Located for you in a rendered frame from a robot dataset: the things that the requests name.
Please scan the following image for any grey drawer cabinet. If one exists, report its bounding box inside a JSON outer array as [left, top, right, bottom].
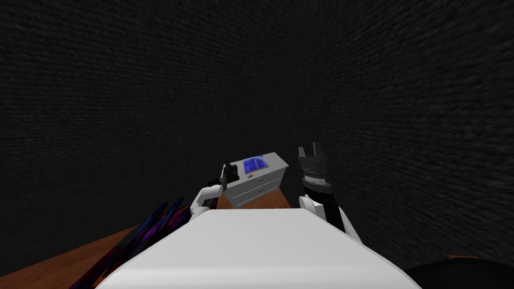
[[222, 151, 290, 209]]

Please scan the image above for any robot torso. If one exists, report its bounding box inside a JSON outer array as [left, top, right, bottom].
[[95, 208, 423, 289]]

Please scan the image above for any blue book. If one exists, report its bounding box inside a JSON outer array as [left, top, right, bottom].
[[242, 155, 271, 176]]

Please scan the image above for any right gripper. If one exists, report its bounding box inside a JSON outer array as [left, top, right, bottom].
[[298, 141, 329, 174]]

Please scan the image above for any grey drawer front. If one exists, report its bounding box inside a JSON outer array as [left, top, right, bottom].
[[232, 178, 284, 203], [227, 167, 288, 195]]

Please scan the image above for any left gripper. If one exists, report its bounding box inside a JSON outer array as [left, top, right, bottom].
[[221, 162, 241, 190]]

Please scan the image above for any dark blue purple striped object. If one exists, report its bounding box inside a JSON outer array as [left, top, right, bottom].
[[69, 196, 192, 289]]

